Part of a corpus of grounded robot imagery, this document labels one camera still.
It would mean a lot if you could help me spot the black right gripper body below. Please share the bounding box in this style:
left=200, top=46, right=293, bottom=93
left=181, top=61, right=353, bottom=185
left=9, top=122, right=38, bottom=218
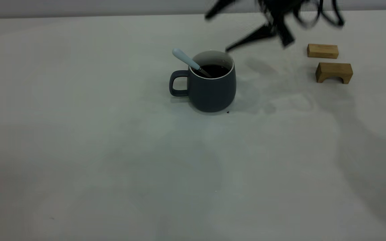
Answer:
left=258, top=0, right=301, bottom=48

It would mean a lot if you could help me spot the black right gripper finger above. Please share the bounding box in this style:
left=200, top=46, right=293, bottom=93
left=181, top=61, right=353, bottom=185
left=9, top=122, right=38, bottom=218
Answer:
left=205, top=0, right=239, bottom=20
left=226, top=24, right=276, bottom=53

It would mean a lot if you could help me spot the spoon with pale blue handle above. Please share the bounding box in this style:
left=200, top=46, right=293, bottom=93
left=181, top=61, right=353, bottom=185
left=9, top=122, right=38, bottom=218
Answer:
left=172, top=48, right=213, bottom=78

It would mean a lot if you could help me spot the dark grey mug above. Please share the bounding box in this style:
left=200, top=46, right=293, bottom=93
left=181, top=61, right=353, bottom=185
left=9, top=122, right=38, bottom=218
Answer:
left=169, top=50, right=237, bottom=113

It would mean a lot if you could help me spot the dark coffee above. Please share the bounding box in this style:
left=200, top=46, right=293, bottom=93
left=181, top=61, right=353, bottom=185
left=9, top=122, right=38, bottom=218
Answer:
left=195, top=64, right=230, bottom=79

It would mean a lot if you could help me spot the flat rectangular wooden block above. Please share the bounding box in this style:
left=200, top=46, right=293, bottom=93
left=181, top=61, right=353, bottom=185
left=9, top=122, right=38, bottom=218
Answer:
left=307, top=44, right=339, bottom=59

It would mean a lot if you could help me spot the arched wooden block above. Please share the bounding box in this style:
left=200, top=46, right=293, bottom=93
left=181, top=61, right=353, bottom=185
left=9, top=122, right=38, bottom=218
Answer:
left=315, top=62, right=353, bottom=84

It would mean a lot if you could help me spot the black looped gripper cable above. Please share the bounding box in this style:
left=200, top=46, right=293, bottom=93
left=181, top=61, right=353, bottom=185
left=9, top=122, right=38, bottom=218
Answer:
left=294, top=0, right=345, bottom=29

